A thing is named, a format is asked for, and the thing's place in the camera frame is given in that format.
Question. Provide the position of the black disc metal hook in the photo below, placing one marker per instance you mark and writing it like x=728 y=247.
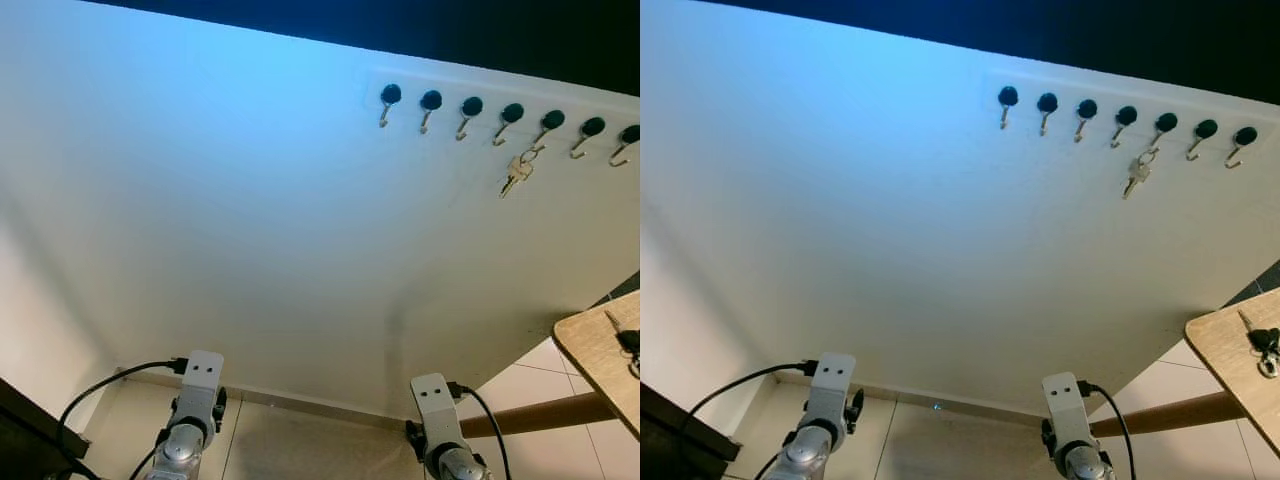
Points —
x=1166 y=122
x=630 y=133
x=1206 y=128
x=1008 y=95
x=513 y=112
x=472 y=105
x=593 y=126
x=1047 y=101
x=1245 y=135
x=552 y=119
x=1126 y=115
x=391 y=93
x=431 y=99
x=1087 y=108

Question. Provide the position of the white hook rack strip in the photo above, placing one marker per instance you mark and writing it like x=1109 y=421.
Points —
x=450 y=85
x=1070 y=88

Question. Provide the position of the dark brown furniture edge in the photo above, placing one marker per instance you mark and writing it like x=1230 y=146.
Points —
x=680 y=445
x=25 y=440

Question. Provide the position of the wooden table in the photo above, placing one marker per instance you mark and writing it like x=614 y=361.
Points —
x=1225 y=350
x=595 y=350

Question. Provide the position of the black fob key bunch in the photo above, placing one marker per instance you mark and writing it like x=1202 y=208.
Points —
x=628 y=342
x=1262 y=340

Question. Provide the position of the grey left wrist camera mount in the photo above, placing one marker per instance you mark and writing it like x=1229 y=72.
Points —
x=832 y=378
x=203 y=375

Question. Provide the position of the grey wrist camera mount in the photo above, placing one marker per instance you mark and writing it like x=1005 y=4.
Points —
x=203 y=375
x=435 y=400
x=832 y=378
x=1062 y=400

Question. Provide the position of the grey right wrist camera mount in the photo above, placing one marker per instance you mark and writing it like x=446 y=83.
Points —
x=1062 y=400
x=435 y=400

